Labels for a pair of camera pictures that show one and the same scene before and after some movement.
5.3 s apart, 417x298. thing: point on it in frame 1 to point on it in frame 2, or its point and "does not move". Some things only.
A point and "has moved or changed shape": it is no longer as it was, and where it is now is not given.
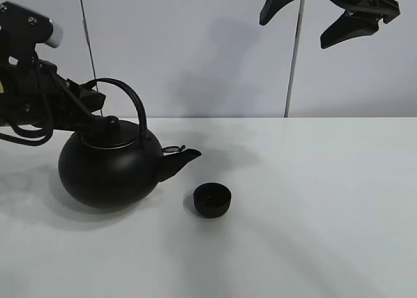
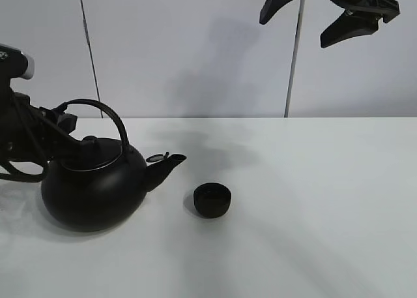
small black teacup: (212, 199) does not move
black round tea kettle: (114, 164) has moved or changed shape
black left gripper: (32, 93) to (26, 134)
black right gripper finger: (348, 26) does not move
